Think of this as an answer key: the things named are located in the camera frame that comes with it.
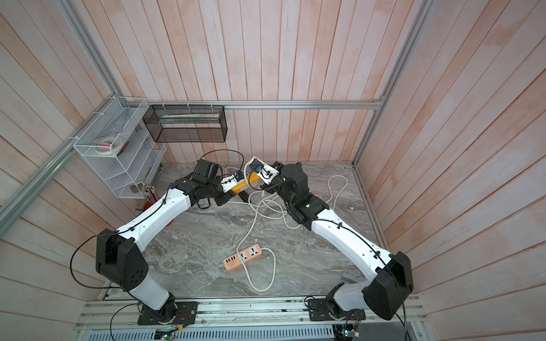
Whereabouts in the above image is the yellow power strip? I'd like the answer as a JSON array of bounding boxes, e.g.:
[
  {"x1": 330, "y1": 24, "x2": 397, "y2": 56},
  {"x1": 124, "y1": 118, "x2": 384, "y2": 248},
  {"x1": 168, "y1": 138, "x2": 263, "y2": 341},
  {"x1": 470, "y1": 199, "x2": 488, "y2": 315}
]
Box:
[{"x1": 231, "y1": 171, "x2": 262, "y2": 194}]

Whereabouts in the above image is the white cord of yellow strip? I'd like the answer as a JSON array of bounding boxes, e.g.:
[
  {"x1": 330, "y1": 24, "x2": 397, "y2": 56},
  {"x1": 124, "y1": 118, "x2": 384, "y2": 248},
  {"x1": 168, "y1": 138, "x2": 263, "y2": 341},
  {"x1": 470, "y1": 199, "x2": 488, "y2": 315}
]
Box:
[{"x1": 225, "y1": 159, "x2": 299, "y2": 257}]

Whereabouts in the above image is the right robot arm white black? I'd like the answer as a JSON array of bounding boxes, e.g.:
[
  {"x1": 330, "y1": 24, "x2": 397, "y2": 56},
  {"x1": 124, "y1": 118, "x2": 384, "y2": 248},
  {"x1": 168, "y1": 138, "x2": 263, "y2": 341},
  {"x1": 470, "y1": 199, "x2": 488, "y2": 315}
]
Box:
[{"x1": 262, "y1": 162, "x2": 414, "y2": 321}]

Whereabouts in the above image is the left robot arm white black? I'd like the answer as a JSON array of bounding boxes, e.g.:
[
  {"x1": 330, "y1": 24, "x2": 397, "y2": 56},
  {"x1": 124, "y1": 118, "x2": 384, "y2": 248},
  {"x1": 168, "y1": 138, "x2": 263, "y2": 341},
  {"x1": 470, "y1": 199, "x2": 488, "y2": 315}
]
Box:
[{"x1": 96, "y1": 160, "x2": 244, "y2": 323}]

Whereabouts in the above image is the pink power strip front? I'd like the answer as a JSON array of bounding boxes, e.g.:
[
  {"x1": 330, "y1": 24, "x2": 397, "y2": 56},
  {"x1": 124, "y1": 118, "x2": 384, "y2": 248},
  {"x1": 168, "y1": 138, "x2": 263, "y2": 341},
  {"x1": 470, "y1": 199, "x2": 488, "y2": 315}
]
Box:
[{"x1": 223, "y1": 244, "x2": 262, "y2": 272}]

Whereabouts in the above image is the black remote control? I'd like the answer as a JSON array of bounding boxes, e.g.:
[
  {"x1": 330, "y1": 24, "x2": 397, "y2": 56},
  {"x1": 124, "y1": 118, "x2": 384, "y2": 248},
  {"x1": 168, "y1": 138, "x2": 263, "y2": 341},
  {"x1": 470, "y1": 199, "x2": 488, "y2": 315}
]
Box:
[{"x1": 238, "y1": 190, "x2": 249, "y2": 203}]

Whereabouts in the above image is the black mesh basket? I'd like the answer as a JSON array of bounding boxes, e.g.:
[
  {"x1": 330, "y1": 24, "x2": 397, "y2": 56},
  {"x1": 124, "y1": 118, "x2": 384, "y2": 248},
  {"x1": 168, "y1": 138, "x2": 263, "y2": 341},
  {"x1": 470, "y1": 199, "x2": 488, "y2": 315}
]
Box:
[{"x1": 143, "y1": 104, "x2": 228, "y2": 143}]

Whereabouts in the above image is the tape roll in rack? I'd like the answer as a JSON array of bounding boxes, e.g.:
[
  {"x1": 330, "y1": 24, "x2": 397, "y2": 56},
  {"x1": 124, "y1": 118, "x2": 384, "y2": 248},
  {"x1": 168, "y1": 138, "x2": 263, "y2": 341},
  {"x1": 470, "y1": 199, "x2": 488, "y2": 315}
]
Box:
[{"x1": 93, "y1": 136, "x2": 122, "y2": 156}]

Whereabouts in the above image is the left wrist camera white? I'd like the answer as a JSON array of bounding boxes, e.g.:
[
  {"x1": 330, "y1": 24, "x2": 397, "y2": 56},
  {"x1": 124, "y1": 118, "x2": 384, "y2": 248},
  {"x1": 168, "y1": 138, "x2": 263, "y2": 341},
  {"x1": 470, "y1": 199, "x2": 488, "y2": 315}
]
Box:
[{"x1": 220, "y1": 170, "x2": 245, "y2": 193}]

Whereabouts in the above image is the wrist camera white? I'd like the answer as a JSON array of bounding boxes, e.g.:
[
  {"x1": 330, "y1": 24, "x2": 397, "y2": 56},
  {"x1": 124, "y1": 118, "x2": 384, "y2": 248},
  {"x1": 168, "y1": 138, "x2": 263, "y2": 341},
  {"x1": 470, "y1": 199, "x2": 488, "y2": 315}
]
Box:
[
  {"x1": 220, "y1": 170, "x2": 245, "y2": 193},
  {"x1": 248, "y1": 156, "x2": 280, "y2": 185}
]

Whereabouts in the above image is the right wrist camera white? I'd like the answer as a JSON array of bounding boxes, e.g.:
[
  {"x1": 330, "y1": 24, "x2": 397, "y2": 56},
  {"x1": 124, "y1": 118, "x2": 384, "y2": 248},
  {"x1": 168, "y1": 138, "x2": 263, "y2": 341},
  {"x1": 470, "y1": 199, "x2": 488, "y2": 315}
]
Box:
[{"x1": 248, "y1": 156, "x2": 280, "y2": 185}]

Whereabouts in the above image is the white cord of right strip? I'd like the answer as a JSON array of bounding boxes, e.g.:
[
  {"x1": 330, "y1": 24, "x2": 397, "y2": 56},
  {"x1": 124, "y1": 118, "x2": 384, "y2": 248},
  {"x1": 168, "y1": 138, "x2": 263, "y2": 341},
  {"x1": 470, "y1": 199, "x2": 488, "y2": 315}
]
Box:
[{"x1": 255, "y1": 175, "x2": 348, "y2": 230}]

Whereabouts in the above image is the white cord of front strip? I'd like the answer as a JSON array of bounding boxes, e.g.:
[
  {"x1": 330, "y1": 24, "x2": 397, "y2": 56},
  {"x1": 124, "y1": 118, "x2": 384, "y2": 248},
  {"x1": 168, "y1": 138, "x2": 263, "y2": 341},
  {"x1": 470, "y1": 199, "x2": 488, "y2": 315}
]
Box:
[{"x1": 236, "y1": 244, "x2": 277, "y2": 292}]

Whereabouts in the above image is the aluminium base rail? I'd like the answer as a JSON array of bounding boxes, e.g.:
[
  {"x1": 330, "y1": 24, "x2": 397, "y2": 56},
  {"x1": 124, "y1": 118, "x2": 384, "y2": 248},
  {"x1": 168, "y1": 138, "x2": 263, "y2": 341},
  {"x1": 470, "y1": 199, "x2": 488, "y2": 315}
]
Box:
[{"x1": 74, "y1": 295, "x2": 431, "y2": 332}]

